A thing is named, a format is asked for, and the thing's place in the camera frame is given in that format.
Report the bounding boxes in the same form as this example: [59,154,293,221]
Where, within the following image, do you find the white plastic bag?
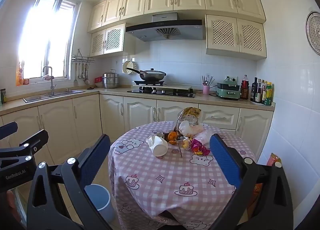
[179,120,198,137]

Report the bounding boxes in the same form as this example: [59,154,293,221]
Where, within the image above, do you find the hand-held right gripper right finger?
[209,134,294,230]

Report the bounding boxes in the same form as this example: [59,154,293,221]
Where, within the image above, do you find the wok with lid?
[126,67,167,82]

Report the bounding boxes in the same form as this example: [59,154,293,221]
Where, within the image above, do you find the steel kitchen sink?
[23,89,85,103]

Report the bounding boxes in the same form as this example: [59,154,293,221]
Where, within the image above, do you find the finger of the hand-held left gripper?
[0,129,49,168]
[0,121,18,140]

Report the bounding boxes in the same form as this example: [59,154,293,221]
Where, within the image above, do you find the grey range hood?
[125,13,203,42]

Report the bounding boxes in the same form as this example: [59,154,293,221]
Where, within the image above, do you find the green electric cooker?
[216,76,242,101]

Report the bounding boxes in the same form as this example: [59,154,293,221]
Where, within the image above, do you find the steel sink faucet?
[42,66,57,97]

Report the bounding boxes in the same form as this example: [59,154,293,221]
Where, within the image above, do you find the dark red-label drink bottle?
[241,74,250,100]

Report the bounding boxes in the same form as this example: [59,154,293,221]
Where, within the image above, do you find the kitchen window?
[19,0,78,85]

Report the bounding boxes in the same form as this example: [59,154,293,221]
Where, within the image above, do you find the steel steamer pot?
[102,69,121,89]

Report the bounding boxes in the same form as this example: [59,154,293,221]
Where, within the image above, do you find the white wall colander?
[122,60,138,75]

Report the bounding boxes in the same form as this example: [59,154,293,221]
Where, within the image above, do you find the green yellow-label bottle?
[264,82,273,106]

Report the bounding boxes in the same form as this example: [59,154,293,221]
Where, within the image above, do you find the cream base cabinets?
[0,92,275,170]

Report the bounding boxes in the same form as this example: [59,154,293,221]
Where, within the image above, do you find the round steel steamer tray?
[305,11,320,56]

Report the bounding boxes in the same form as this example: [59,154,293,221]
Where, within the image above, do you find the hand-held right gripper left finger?
[26,134,113,230]

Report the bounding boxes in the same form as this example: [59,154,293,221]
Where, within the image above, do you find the row of hanging utensils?
[73,62,90,87]

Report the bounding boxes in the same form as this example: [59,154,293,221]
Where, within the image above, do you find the pink foil wrapper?
[191,139,212,157]

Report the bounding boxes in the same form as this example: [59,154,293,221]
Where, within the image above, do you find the dark sauce bottle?
[255,79,263,103]
[250,77,258,102]

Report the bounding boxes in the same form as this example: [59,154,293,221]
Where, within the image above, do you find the small lattice door wall cabinet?
[89,23,125,57]

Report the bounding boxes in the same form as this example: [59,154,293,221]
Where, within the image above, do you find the wall utensil rack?
[72,49,95,63]

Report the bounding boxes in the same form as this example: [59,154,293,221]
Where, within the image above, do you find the blue plastic waste bin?
[84,184,115,223]

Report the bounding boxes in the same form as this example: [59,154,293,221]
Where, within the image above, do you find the brown printed bread bag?
[176,107,202,133]

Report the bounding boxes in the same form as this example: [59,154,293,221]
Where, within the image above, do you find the orange peel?
[167,132,179,145]

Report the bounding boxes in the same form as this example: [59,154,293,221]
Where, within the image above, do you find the orange labelled bottle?
[16,64,24,87]

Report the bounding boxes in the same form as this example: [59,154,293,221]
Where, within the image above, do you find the wide lattice door wall cabinet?
[205,14,267,60]

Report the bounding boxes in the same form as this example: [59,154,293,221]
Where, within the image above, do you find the pink checkered tablecloth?
[108,121,257,230]

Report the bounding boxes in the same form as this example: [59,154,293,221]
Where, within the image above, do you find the orange snack bag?
[266,153,282,167]

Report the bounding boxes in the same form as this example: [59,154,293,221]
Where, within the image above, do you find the black gas hob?
[127,80,196,98]

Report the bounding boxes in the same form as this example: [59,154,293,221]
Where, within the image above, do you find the white cup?
[146,135,169,158]

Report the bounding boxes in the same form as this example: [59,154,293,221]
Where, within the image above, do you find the yellow wrapper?
[180,137,192,150]

